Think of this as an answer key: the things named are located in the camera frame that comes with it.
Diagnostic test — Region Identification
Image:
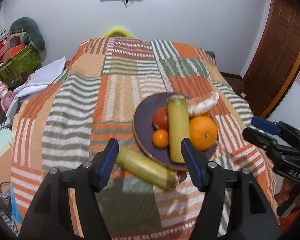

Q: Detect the large orange rear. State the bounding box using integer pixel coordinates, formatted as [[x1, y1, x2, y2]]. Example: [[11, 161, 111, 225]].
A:
[[201, 111, 211, 117]]

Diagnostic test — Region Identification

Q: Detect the pink toy figure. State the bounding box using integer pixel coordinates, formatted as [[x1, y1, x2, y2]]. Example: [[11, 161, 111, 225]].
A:
[[0, 81, 15, 113]]

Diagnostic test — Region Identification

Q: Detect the orange green patchwork quilt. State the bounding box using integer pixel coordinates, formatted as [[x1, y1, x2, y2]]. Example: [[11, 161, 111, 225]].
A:
[[11, 37, 277, 239]]

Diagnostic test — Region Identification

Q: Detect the grey neck pillow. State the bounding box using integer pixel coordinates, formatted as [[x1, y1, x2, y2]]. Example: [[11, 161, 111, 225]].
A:
[[10, 17, 45, 51]]

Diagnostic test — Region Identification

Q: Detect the small tangerine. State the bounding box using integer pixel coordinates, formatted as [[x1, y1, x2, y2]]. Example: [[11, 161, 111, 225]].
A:
[[152, 129, 169, 149]]

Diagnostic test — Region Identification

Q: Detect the large orange front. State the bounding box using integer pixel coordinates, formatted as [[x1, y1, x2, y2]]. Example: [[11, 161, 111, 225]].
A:
[[190, 115, 218, 152]]

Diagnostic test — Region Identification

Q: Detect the yellow round object behind bed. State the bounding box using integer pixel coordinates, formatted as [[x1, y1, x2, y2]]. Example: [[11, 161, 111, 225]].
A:
[[103, 27, 133, 38]]

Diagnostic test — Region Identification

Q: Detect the large orange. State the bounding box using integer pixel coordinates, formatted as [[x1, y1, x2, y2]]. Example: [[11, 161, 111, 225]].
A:
[[201, 111, 211, 117], [190, 115, 218, 152]]

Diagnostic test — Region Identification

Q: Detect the dark red grape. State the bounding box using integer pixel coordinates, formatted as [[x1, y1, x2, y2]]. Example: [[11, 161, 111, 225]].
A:
[[177, 171, 187, 183]]

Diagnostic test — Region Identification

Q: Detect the brown wooden door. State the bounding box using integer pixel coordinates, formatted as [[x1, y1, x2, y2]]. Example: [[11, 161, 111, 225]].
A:
[[243, 0, 300, 118]]

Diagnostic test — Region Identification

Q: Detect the red tomato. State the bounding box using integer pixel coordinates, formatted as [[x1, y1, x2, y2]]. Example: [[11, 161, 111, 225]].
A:
[[152, 107, 168, 131]]

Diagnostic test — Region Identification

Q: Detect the dark purple round plate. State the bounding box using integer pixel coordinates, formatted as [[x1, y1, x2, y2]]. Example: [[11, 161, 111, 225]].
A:
[[132, 92, 219, 171]]

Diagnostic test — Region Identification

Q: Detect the pink sausage roll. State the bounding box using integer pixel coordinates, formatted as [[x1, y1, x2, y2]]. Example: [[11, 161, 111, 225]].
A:
[[186, 91, 219, 118]]

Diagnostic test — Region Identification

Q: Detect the white cloth on bedside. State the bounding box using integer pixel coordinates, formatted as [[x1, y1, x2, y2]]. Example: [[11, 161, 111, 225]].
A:
[[4, 57, 66, 127]]

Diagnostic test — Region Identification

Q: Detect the green patterned box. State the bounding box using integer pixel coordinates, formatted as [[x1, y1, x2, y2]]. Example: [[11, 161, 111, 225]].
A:
[[0, 45, 41, 88]]

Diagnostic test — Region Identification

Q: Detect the red orange boxes stack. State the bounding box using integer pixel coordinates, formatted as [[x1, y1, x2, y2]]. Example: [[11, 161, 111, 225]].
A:
[[0, 36, 26, 63]]

